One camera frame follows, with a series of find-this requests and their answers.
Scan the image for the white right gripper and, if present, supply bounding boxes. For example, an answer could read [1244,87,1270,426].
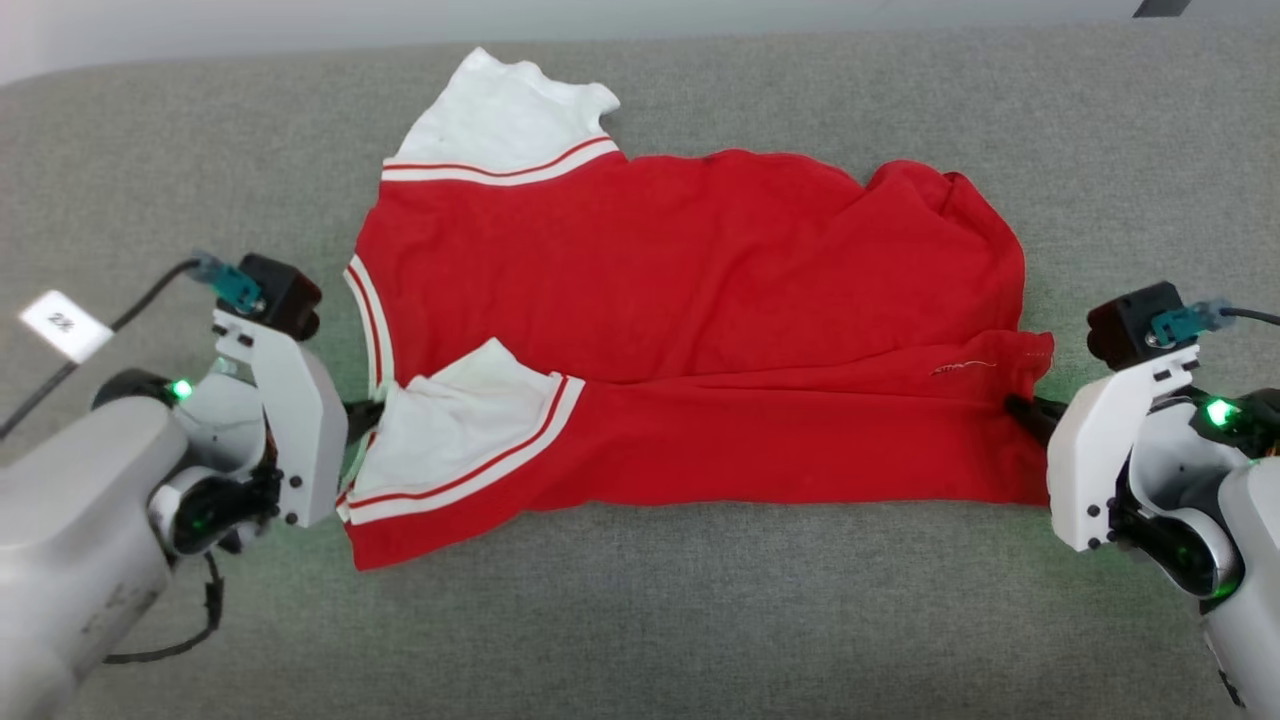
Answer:
[1003,345,1252,602]

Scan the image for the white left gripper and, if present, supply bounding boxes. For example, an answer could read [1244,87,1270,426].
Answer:
[150,310,387,557]

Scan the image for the red garment with white trim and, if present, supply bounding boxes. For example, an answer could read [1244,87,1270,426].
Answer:
[335,47,1056,573]

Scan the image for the white paper label tag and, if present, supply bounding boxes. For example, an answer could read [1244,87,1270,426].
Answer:
[18,289,115,365]

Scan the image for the grey fabric sofa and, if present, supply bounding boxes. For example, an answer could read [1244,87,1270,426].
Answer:
[0,18,1280,720]

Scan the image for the teal right camera connector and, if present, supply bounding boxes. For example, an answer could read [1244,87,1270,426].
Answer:
[1150,298,1237,349]

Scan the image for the teal camera connector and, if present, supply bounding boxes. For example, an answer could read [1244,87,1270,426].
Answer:
[191,249,265,314]
[1150,298,1237,349]

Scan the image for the teal left camera connector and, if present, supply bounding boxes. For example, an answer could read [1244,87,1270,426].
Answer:
[191,249,265,314]

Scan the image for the black left camera cable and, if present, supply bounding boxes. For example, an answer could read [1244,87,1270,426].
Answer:
[0,259,204,441]

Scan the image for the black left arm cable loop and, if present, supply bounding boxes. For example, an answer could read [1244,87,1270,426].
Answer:
[102,550,227,666]

